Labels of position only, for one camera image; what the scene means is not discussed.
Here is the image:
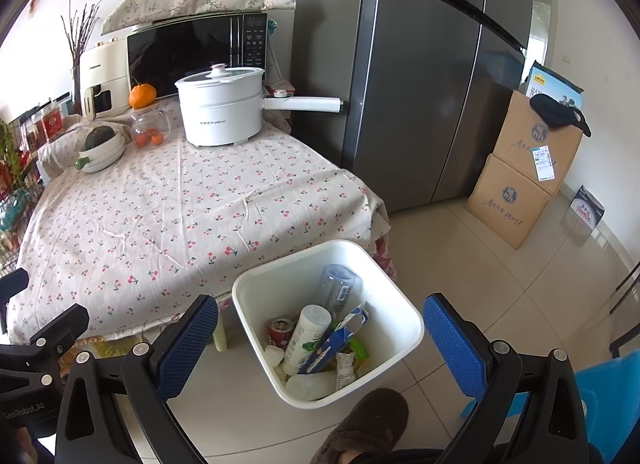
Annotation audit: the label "red drink can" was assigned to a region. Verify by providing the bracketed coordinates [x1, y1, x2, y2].
[267, 317, 296, 350]

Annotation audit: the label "blue biscuit stick box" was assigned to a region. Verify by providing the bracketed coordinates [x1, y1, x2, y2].
[298, 302, 369, 374]

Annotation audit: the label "white tissue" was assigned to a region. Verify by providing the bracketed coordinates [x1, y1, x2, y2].
[285, 371, 336, 401]

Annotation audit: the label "white yogurt drink bottle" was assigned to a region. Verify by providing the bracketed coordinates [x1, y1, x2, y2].
[282, 305, 332, 376]

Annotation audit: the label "clear plastic water bottle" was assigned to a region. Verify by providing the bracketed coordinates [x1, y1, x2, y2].
[317, 264, 360, 320]

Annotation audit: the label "brown slipper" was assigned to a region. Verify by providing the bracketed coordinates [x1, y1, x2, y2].
[311, 388, 409, 464]

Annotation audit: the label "cherry print tablecloth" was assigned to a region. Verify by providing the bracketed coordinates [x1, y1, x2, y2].
[6, 99, 390, 344]

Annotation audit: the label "blue plastic stool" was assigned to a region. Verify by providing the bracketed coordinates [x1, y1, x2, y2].
[446, 342, 639, 463]

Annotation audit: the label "lower cardboard box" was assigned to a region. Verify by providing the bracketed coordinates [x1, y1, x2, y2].
[466, 154, 550, 250]

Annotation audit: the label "cardboard box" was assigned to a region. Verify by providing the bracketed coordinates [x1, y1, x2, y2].
[466, 154, 550, 250]
[492, 91, 584, 196]

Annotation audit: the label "small dark box on floor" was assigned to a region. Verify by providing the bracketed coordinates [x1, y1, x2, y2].
[570, 186, 605, 230]

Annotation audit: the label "upper cardboard box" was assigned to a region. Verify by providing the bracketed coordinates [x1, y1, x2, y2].
[492, 91, 584, 196]

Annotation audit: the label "small green fruit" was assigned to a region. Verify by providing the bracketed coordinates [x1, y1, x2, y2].
[75, 158, 90, 170]

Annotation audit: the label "stacked white bowls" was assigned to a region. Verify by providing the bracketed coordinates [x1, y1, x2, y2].
[78, 132, 126, 174]

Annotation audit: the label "glass jar with wooden lid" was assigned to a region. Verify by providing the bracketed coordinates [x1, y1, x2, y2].
[131, 106, 171, 149]

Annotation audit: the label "dark green squash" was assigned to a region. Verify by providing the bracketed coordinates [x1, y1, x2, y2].
[85, 125, 116, 151]

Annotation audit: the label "black cap on box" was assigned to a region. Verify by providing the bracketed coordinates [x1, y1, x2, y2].
[529, 94, 592, 138]

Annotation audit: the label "red label spice jar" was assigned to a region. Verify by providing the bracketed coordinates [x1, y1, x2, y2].
[41, 101, 64, 142]

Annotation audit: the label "white electric cooking pot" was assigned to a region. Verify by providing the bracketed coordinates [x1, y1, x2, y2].
[175, 63, 343, 146]

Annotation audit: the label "orange tangerine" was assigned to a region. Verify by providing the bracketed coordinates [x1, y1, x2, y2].
[128, 83, 157, 110]

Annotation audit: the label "blue white product box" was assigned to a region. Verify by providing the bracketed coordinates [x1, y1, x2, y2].
[524, 61, 584, 109]

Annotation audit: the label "white air fryer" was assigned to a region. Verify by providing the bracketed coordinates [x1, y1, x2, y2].
[80, 39, 129, 120]

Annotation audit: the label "dark grey refrigerator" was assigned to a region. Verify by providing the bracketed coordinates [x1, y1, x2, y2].
[291, 0, 533, 212]

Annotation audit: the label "black microwave oven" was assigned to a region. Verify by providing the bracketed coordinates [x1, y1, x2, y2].
[126, 12, 268, 98]

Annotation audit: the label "dried branches in vase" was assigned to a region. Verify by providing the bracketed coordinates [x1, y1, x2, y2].
[61, 0, 104, 115]

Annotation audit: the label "black wire snack rack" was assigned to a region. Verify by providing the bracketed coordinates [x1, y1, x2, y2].
[0, 155, 44, 276]

